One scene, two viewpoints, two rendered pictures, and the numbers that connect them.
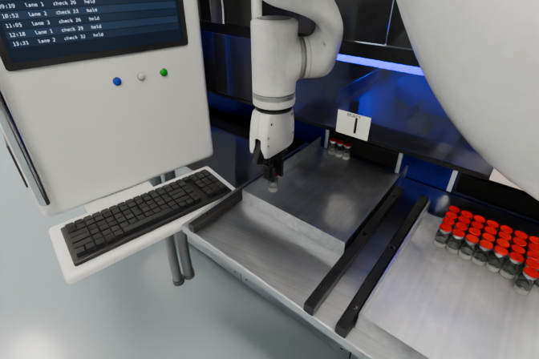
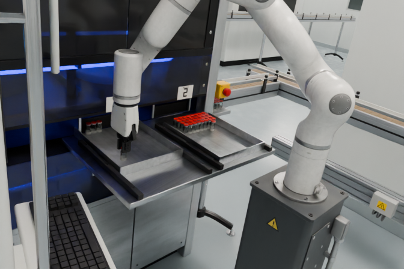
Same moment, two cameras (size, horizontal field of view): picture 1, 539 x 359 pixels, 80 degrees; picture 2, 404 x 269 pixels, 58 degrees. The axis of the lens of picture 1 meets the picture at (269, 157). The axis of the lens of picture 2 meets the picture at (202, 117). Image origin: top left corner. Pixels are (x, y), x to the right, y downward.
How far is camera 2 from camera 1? 108 cm
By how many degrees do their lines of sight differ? 74
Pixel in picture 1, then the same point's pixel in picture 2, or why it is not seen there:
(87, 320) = not seen: outside the picture
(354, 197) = (141, 141)
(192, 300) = not seen: outside the picture
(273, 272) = (184, 177)
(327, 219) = (155, 154)
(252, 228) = (149, 178)
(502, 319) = (222, 138)
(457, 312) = (217, 144)
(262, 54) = (137, 72)
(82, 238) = not seen: outside the picture
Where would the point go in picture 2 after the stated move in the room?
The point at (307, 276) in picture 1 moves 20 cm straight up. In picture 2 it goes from (190, 169) to (197, 116)
